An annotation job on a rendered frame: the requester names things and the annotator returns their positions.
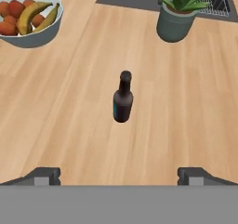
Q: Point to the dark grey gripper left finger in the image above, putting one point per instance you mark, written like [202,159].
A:
[46,174]

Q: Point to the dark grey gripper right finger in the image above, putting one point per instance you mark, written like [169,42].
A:
[192,174]

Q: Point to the dark brown glass bottle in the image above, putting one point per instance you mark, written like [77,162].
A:
[123,103]

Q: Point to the pale blue fruit bowl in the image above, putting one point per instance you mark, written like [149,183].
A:
[34,38]

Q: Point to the grey-green plant pot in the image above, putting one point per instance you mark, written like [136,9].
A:
[173,25]

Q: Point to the red apple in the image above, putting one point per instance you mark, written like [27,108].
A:
[7,28]
[37,19]
[3,8]
[15,8]
[10,19]
[28,2]

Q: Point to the yellow banana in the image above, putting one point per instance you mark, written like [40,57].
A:
[49,19]
[27,16]

